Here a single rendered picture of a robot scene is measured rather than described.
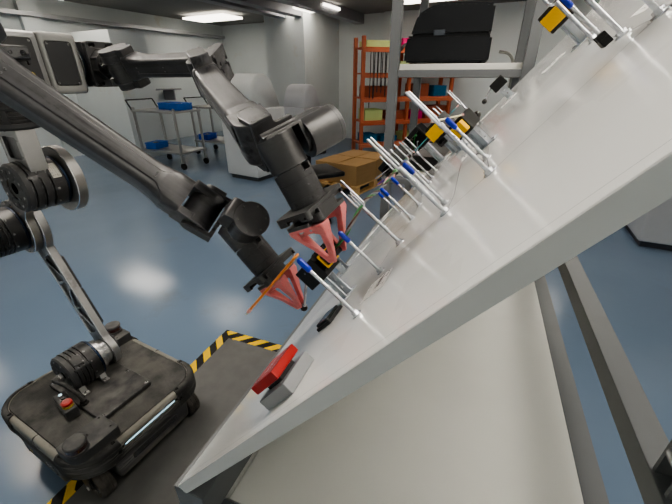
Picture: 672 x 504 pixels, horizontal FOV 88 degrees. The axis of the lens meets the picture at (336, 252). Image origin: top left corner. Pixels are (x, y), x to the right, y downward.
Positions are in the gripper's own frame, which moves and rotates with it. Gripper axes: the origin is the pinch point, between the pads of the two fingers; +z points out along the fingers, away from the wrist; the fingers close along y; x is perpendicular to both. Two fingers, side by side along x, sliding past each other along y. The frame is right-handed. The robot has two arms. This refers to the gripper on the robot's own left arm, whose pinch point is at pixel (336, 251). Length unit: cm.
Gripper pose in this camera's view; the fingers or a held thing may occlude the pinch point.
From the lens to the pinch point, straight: 55.3
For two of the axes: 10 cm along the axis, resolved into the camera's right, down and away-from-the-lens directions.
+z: 4.5, 8.3, 3.3
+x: -7.7, 1.7, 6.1
